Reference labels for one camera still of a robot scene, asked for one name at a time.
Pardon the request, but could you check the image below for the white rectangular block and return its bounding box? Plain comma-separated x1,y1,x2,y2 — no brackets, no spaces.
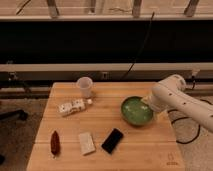
78,132,96,155

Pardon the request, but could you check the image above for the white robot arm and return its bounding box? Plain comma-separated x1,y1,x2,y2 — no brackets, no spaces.
142,74,213,133

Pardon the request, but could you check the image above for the black rectangular phone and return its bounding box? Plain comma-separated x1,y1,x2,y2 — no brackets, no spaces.
101,128,123,154

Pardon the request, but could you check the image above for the black office chair base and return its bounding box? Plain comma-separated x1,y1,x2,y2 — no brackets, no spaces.
0,110,28,121

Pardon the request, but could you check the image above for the black hanging cable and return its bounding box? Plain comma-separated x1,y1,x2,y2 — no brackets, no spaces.
119,11,156,81

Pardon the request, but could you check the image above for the black robot cable on floor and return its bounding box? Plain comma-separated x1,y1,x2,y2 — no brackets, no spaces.
167,98,213,145

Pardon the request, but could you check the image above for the green ceramic bowl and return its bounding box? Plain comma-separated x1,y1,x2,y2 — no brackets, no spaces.
121,96,154,126

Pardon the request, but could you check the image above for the dark red oblong object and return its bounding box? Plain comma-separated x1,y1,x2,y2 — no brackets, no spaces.
50,131,60,156

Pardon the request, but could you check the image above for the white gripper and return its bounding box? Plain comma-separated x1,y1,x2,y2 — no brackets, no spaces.
142,95,164,120

